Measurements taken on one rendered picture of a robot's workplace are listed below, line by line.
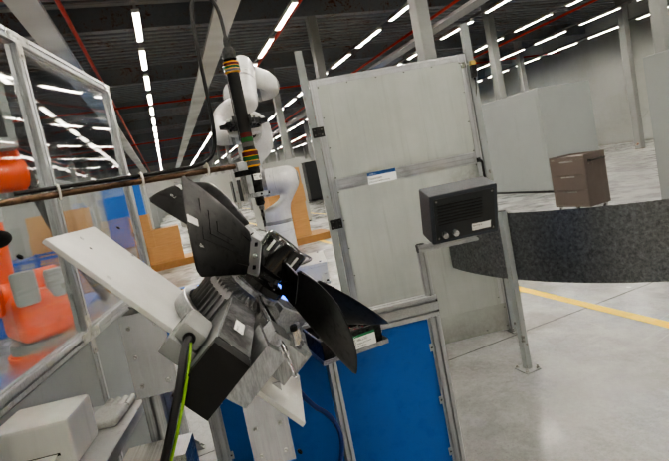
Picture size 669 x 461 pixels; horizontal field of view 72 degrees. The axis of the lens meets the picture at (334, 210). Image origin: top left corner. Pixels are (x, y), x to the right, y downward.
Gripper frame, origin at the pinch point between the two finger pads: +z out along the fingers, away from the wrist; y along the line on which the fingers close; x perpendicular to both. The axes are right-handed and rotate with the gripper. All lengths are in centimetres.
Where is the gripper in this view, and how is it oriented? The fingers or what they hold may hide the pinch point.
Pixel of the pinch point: (242, 120)
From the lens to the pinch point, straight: 128.6
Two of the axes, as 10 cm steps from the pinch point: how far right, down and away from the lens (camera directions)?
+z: 1.3, 0.6, -9.9
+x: -1.9, -9.8, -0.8
